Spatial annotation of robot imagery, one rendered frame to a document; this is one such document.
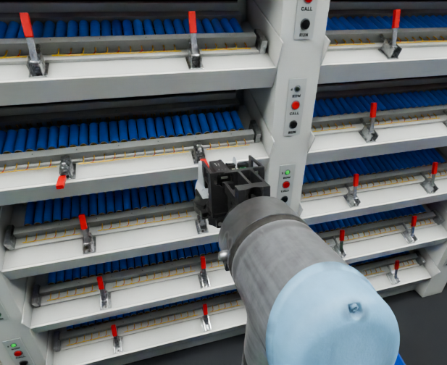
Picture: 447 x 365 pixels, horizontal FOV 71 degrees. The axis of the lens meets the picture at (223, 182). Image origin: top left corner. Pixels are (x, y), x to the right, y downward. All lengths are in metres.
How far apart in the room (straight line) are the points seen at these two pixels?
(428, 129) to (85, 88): 0.84
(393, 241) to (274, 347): 0.99
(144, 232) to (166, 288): 0.20
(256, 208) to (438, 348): 1.14
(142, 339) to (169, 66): 0.79
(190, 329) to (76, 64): 0.80
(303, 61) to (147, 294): 0.70
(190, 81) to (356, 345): 0.51
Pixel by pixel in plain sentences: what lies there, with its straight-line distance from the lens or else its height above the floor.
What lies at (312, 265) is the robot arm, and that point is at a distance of 0.23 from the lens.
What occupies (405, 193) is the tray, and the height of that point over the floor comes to 0.51.
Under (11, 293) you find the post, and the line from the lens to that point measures 0.89.
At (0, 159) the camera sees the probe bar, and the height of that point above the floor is 0.74.
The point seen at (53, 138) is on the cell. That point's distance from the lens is 0.75.
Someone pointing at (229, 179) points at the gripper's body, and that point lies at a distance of 0.39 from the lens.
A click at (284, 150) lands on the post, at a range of 0.73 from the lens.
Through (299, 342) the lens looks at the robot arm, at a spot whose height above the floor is 0.83.
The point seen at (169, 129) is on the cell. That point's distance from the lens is 0.72.
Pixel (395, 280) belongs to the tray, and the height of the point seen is 0.14.
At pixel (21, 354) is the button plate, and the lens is 1.04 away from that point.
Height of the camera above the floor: 1.01
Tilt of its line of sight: 30 degrees down
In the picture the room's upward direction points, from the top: straight up
